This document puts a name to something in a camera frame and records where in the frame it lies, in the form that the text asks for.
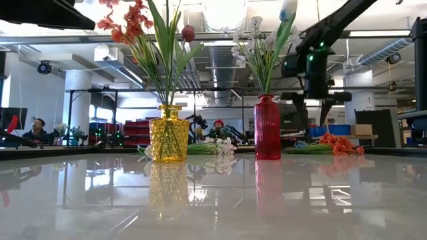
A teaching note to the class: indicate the black panel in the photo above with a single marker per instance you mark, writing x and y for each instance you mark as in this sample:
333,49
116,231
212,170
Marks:
387,126

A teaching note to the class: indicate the white blossom bunch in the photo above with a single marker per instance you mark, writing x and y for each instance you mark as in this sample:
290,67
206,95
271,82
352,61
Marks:
220,145
258,63

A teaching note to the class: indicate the black post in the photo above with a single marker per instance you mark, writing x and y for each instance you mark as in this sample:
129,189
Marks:
421,66

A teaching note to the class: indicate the black monitor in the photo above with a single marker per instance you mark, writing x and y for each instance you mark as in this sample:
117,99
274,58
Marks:
21,113

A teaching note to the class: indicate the silver ventilation duct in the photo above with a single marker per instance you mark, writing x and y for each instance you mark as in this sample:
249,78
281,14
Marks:
223,76

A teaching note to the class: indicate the yellow glass vase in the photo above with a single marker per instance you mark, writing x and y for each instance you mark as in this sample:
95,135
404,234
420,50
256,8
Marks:
169,140

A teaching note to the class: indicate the red ribbed glass vase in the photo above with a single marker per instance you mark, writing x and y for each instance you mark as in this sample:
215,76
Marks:
267,133

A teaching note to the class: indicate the black ceiling spotlight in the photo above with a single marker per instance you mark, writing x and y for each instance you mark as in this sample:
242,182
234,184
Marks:
44,67
394,58

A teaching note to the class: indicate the cardboard box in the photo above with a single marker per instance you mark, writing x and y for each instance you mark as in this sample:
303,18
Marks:
362,129

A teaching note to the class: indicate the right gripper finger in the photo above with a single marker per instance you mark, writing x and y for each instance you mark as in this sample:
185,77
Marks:
302,113
325,110

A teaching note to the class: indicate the black screen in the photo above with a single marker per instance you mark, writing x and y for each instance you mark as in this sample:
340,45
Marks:
287,116

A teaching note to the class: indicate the black aluminium table frame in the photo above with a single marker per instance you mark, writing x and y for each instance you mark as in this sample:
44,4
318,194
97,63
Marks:
66,153

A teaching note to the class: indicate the red bin stack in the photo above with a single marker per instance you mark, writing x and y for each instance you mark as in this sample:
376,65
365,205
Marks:
136,133

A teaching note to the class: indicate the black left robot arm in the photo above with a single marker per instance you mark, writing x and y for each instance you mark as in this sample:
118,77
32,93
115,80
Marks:
43,13

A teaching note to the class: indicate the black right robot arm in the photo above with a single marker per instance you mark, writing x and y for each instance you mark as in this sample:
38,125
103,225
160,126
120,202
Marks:
333,23

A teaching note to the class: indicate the blue insulated duct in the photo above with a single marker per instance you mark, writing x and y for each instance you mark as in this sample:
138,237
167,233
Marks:
387,51

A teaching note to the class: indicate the orange blossom bunch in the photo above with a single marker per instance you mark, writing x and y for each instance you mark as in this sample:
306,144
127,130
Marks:
133,23
340,146

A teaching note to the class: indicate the white ventilation duct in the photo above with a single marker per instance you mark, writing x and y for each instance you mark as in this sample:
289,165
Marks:
113,61

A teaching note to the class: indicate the person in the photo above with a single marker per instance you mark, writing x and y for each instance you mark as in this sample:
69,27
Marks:
37,133
218,128

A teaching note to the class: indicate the blue plastic bin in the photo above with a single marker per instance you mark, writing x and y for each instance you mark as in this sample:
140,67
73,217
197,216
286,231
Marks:
337,130

